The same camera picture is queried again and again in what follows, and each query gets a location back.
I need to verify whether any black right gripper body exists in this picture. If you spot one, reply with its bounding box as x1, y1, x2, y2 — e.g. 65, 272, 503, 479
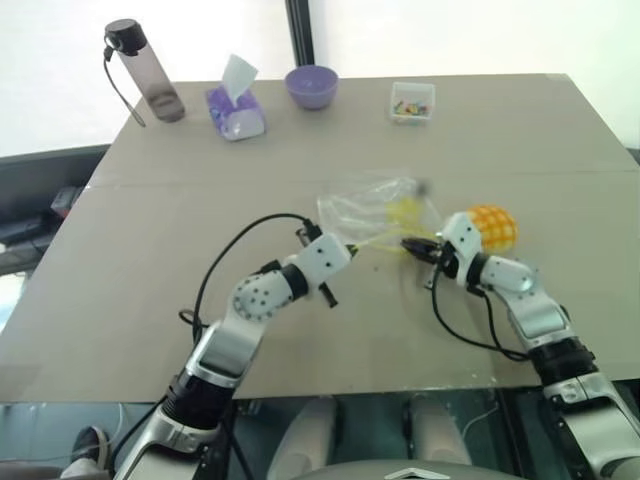
424, 235, 461, 290

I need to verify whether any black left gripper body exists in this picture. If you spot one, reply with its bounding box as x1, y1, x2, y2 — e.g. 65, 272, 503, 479
298, 223, 340, 309

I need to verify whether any clear plastic bag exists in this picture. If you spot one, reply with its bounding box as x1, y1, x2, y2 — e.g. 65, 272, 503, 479
317, 169, 444, 257

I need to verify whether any orange yellow ball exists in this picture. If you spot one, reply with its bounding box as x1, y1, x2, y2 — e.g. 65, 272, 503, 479
467, 203, 519, 254

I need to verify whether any clear box of colourful bits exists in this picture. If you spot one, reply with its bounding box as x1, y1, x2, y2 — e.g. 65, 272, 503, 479
388, 81, 437, 127

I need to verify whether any grey rounded shape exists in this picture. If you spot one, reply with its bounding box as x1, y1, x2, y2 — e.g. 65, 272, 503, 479
266, 397, 342, 480
408, 397, 474, 480

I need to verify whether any brown cardboard table cover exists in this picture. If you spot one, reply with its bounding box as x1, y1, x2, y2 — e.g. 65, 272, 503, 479
0, 73, 640, 404

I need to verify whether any purple bowl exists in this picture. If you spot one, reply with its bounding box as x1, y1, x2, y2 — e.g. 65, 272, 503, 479
284, 64, 340, 111

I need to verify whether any purple white tissue pack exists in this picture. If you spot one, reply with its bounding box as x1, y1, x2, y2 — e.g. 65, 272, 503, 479
205, 53, 269, 144

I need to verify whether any grey body shell with chevron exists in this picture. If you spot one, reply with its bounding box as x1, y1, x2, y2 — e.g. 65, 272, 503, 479
304, 463, 507, 480

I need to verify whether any grey bottle with black cap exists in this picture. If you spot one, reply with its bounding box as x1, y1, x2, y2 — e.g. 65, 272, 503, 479
102, 18, 187, 129

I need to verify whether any red black device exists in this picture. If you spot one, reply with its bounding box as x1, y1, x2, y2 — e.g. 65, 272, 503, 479
51, 186, 84, 219

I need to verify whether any dark side shelf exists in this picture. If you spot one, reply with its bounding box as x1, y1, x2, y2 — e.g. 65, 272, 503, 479
0, 144, 109, 264

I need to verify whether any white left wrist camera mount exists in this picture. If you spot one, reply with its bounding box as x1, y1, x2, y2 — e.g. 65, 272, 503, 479
294, 234, 352, 292

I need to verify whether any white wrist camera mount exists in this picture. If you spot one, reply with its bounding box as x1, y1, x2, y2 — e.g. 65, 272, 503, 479
294, 234, 352, 292
437, 212, 485, 292

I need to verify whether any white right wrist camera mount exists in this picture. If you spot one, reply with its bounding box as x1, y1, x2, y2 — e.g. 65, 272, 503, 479
437, 212, 485, 292

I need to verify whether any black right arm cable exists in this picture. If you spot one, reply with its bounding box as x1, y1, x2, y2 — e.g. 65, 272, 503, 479
430, 264, 534, 362

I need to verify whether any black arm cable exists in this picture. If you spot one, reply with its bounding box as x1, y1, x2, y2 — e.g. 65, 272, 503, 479
178, 213, 314, 351
430, 264, 534, 362

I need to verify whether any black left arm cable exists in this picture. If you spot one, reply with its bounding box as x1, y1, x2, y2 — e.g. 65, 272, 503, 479
178, 213, 314, 351

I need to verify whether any black vertical post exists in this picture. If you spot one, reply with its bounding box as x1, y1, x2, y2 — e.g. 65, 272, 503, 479
287, 0, 317, 69

